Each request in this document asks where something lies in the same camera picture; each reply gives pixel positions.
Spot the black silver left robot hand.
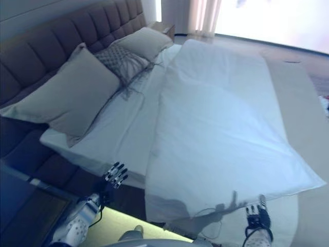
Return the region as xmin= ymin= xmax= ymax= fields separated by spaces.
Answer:
xmin=99 ymin=161 xmax=129 ymax=196

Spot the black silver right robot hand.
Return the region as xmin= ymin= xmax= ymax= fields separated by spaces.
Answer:
xmin=245 ymin=194 xmax=272 ymax=228

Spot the white duvet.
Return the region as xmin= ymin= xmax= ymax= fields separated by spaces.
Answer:
xmin=144 ymin=38 xmax=327 ymax=227

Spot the white bed sheet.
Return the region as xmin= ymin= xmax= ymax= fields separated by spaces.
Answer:
xmin=40 ymin=43 xmax=182 ymax=186

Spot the beige bed runner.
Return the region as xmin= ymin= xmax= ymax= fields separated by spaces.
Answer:
xmin=223 ymin=55 xmax=329 ymax=247

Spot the large beige pillow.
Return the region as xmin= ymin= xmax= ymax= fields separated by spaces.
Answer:
xmin=0 ymin=42 xmax=122 ymax=149

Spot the dark glass-topped bedside table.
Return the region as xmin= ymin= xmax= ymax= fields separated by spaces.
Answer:
xmin=0 ymin=159 xmax=76 ymax=247

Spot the grey woven fringed cushion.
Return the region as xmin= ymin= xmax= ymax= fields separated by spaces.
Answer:
xmin=93 ymin=46 xmax=166 ymax=101

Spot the small beige pillow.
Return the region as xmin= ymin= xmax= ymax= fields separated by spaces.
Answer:
xmin=109 ymin=26 xmax=174 ymax=63

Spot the brown tufted headboard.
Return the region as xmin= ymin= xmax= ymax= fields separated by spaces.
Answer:
xmin=0 ymin=0 xmax=148 ymax=109

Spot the light wooden nightstand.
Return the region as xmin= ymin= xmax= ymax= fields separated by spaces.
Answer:
xmin=148 ymin=21 xmax=176 ymax=37

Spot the sheer window curtain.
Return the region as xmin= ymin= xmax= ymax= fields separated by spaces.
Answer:
xmin=188 ymin=0 xmax=224 ymax=40

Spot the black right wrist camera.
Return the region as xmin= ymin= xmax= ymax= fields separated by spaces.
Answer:
xmin=245 ymin=224 xmax=273 ymax=235

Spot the brown upholstered bed frame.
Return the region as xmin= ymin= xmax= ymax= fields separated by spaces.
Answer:
xmin=0 ymin=115 xmax=148 ymax=215

